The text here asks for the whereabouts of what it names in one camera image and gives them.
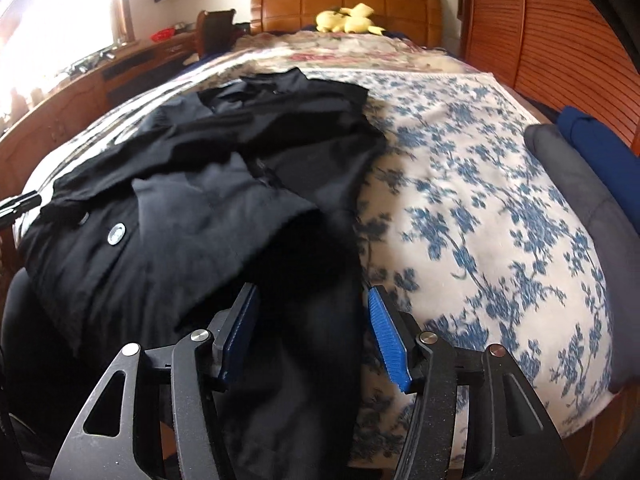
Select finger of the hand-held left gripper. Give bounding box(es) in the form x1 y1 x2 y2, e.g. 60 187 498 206
0 191 42 221

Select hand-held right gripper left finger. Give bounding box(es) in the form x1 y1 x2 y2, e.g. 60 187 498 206
50 282 262 480

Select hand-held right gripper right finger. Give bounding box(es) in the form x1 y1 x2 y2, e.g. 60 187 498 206
366 285 563 480

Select black buttoned coat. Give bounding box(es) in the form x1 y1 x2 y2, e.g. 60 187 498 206
17 67 388 480

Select wooden desk cabinet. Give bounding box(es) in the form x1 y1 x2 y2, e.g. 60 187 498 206
0 35 201 196

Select blue floral blanket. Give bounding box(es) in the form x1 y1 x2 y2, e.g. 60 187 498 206
20 70 618 456

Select black devices on desk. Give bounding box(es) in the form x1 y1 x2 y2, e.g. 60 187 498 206
70 50 118 73

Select wood-framed window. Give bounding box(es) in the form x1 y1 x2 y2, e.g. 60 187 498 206
0 0 136 106

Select folded grey garment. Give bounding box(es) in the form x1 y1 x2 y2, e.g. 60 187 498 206
524 124 640 391

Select dark wooden chair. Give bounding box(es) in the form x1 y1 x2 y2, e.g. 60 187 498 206
195 9 237 58

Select folded blue garment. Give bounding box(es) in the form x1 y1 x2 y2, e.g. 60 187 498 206
556 106 640 233

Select pink floral blanket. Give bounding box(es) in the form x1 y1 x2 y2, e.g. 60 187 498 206
200 30 481 81

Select yellow plush toy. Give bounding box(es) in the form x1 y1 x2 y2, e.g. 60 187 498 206
315 3 387 37

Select wooden bed headboard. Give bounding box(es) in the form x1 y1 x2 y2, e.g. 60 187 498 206
250 0 443 51

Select wooden slatted wardrobe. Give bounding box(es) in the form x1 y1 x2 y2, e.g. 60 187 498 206
459 0 640 156

